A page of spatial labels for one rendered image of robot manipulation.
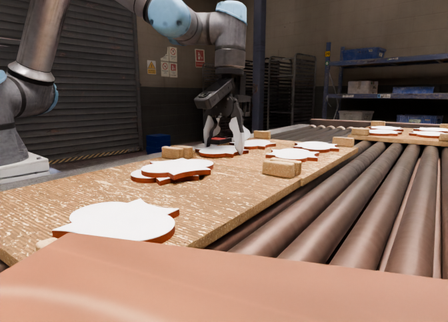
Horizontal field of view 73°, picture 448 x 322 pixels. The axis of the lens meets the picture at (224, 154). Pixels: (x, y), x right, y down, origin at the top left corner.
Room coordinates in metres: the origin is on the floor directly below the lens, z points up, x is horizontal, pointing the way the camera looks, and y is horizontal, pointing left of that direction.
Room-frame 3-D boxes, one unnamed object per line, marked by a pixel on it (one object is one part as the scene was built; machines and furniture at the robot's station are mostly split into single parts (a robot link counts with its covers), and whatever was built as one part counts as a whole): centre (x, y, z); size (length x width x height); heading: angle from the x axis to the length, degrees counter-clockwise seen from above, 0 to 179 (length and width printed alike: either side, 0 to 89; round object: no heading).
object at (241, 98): (0.78, -0.02, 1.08); 0.09 x 0.08 x 0.12; 144
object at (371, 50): (4.95, -2.18, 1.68); 0.56 x 0.38 x 0.20; 46
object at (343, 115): (4.96, -2.14, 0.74); 0.44 x 0.36 x 0.20; 35
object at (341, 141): (0.87, -0.35, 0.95); 0.06 x 0.02 x 0.03; 54
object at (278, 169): (0.54, -0.10, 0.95); 0.06 x 0.02 x 0.03; 55
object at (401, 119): (4.40, -2.82, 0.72); 0.50 x 0.38 x 0.16; 41
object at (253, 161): (0.79, -0.12, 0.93); 0.41 x 0.35 x 0.02; 144
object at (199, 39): (0.79, 0.09, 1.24); 0.11 x 0.11 x 0.08; 80
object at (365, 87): (4.95, -2.21, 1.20); 0.36 x 0.28 x 0.22; 36
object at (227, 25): (0.79, -0.01, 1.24); 0.09 x 0.08 x 0.11; 80
